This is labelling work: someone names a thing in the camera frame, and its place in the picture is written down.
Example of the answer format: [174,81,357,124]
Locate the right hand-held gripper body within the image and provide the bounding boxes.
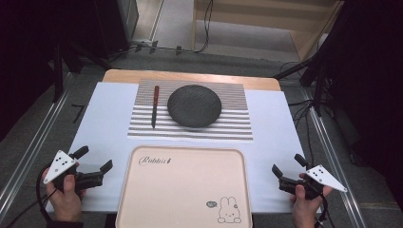
[278,164,348,200]

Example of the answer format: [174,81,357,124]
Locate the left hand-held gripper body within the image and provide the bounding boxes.
[43,150,105,193]

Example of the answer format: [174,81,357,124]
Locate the person's right hand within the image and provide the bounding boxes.
[289,185,333,228]

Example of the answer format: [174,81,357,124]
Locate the person's left hand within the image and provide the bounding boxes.
[42,167,86,221]

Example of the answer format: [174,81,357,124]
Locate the white table sheet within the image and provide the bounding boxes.
[46,81,321,214]

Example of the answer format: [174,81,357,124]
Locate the striped placemat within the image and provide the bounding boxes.
[126,79,255,142]

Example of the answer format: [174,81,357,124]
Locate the black tripod stand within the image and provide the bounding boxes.
[50,34,112,103]
[273,51,336,118]

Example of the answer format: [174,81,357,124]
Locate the pink tray with rabbit print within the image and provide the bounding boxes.
[115,144,254,228]

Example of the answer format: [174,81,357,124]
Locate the wooden table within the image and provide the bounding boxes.
[102,68,282,92]

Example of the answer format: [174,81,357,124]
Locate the dark grey round plate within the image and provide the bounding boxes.
[166,84,222,129]

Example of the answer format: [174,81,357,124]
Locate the black cabinet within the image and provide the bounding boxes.
[94,0,140,60]

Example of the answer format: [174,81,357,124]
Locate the light wooden shelf unit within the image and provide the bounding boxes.
[190,0,346,63]

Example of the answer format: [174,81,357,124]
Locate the metal floor rail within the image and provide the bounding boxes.
[299,87,369,228]
[0,73,73,220]

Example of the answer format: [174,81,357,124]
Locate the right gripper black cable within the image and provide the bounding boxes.
[314,193,332,228]

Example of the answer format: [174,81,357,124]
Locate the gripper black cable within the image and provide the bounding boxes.
[6,163,62,228]
[314,193,332,228]

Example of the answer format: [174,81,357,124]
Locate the black floor cables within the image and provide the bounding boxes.
[287,99,318,167]

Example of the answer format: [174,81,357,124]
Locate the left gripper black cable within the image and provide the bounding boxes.
[6,163,62,228]

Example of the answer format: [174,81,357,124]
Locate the red-handled knife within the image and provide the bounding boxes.
[150,85,161,129]

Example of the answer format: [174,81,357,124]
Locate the hanging black cable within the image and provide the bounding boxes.
[192,0,214,54]

